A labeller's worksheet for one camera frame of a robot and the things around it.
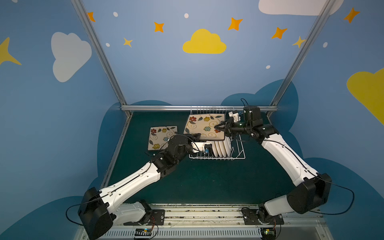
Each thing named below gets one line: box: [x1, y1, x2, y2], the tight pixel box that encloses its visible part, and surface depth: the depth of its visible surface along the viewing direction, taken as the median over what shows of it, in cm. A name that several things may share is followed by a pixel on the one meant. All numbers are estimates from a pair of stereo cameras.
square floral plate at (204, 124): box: [183, 113, 225, 141], surface depth 79 cm
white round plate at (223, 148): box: [219, 140, 227, 158], surface depth 88 cm
